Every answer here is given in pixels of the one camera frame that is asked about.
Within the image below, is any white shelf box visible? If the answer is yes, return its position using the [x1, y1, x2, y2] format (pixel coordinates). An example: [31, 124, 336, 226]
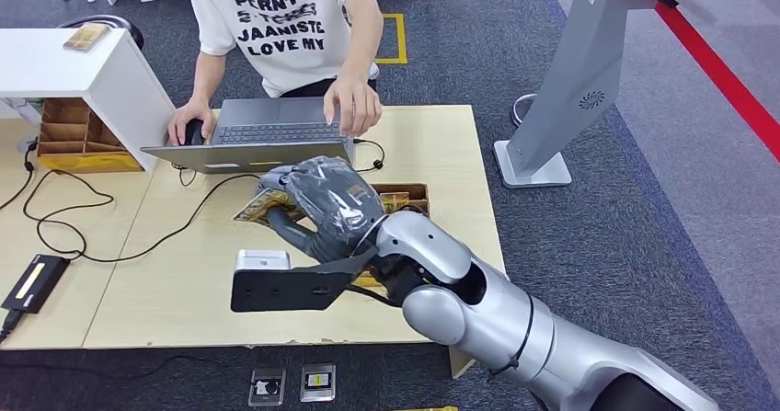
[0, 29, 178, 173]

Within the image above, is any person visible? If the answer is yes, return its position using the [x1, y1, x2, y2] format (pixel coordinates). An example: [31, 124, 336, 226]
[167, 0, 385, 147]

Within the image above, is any person's left hand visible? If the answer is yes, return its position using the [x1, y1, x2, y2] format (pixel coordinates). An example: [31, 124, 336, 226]
[323, 75, 384, 138]

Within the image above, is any beige table leg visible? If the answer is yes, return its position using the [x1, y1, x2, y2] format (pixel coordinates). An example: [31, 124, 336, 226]
[448, 344, 477, 380]

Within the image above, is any red barrier belt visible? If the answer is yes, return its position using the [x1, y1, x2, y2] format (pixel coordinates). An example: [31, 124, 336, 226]
[653, 3, 780, 165]

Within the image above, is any black adapter cable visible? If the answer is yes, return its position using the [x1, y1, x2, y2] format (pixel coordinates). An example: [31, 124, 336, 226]
[0, 310, 26, 344]

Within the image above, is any gold patterned card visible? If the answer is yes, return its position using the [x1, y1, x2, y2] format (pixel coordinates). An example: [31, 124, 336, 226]
[62, 23, 111, 54]

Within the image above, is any grey laptop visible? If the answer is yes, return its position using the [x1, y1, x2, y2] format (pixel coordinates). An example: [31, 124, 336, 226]
[140, 96, 356, 176]

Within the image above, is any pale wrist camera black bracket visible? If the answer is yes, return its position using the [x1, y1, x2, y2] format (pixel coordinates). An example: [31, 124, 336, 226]
[230, 248, 379, 314]

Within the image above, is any black cable with plug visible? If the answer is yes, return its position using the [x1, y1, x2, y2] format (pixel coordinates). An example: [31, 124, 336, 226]
[0, 142, 38, 212]

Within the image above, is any black floor cable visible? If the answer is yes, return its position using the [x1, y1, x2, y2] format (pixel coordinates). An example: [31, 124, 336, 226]
[0, 354, 251, 383]

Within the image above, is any wooden card organizer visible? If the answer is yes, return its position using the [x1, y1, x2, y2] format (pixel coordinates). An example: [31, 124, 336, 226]
[36, 97, 145, 175]
[350, 182, 430, 291]

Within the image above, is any black laptop cable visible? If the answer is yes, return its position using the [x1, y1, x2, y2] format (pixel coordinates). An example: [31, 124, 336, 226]
[22, 139, 386, 265]

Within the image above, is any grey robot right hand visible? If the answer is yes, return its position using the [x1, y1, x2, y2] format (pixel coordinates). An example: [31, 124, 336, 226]
[258, 155, 386, 265]

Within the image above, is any black adapter yellow label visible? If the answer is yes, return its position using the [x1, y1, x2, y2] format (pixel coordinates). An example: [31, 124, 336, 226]
[1, 255, 71, 316]

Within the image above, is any grey kiosk stand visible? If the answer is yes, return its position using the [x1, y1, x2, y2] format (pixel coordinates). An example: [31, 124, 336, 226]
[493, 0, 678, 190]

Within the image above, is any floor socket with white plug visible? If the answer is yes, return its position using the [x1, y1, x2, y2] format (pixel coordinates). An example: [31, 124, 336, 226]
[247, 368, 287, 409]

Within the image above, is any purple ring base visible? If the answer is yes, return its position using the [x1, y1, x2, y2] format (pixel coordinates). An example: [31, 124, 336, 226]
[510, 93, 539, 128]

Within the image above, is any floor socket with yellow label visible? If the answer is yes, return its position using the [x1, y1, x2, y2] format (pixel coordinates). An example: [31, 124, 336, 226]
[299, 364, 337, 404]

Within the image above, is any person's right hand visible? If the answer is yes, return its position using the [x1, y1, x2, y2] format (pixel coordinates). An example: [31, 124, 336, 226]
[167, 97, 215, 147]

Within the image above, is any black round stool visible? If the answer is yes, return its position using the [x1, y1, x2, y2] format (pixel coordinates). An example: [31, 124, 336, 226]
[56, 16, 145, 51]

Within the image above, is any ID card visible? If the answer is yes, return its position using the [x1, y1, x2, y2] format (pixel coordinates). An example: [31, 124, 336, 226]
[233, 188, 295, 227]

